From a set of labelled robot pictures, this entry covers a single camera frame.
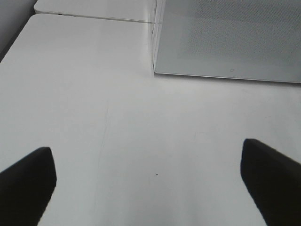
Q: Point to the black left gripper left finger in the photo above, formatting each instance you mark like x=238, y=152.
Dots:
x=26, y=188

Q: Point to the white microwave oven body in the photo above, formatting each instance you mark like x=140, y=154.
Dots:
x=156, y=17

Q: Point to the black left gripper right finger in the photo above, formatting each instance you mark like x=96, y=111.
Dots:
x=273, y=180

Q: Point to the white microwave door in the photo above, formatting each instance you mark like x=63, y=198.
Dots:
x=240, y=39

